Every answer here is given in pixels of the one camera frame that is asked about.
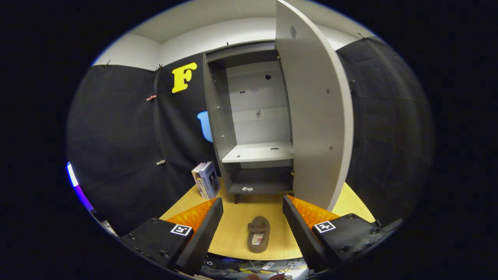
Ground black backdrop cloth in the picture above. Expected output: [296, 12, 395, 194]
[65, 37, 435, 238]

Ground grey shoe cabinet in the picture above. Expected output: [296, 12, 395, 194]
[202, 39, 296, 205]

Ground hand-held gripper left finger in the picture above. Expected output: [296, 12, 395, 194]
[121, 197, 224, 275]

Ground glowing purple strip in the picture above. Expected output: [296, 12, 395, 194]
[66, 161, 96, 214]

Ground tangled cables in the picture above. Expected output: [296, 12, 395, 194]
[204, 255, 310, 280]

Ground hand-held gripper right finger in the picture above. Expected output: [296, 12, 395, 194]
[282, 195, 403, 273]

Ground brown fuzzy shoe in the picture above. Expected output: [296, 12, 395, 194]
[247, 216, 271, 254]

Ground light grey cabinet shelf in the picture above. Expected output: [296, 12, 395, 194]
[222, 141, 294, 164]

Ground beige shoe cabinet door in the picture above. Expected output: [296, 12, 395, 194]
[275, 0, 354, 212]

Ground blue book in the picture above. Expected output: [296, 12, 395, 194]
[198, 161, 221, 200]

